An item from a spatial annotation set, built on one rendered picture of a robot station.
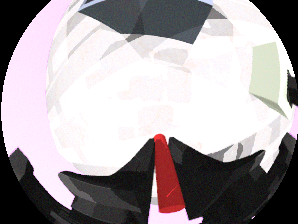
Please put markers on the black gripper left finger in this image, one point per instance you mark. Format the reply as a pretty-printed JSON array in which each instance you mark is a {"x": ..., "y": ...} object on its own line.
[{"x": 130, "y": 187}]

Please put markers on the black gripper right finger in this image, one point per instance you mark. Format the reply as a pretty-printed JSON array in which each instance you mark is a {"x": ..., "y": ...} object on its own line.
[{"x": 203, "y": 179}]

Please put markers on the red peg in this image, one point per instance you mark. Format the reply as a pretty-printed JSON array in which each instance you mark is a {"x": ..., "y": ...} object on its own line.
[{"x": 169, "y": 194}]

